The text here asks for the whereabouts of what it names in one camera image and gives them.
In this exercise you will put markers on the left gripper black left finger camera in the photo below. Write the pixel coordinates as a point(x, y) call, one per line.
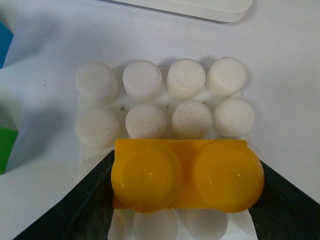
point(85, 213)

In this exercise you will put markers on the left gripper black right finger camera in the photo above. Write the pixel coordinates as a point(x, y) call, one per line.
point(284, 212)

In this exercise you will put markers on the yellow two-stud block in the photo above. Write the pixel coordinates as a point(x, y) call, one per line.
point(149, 175)

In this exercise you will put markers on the green two-stud block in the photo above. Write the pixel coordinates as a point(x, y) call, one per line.
point(7, 140)

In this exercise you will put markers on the blue three-stud block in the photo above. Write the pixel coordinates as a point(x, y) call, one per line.
point(6, 37)

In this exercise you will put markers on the white studded base plate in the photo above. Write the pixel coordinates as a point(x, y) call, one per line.
point(185, 101)

